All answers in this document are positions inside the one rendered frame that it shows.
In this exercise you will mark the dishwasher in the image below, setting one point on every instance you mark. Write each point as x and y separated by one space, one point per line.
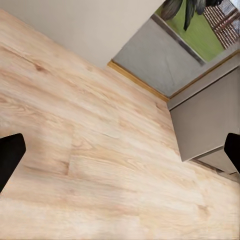
218 159

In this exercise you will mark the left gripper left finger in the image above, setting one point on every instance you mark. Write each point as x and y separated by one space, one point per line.
12 149

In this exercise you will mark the fixed window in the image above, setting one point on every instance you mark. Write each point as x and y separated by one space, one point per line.
183 41

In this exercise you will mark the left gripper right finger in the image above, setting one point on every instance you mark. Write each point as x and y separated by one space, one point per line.
232 149

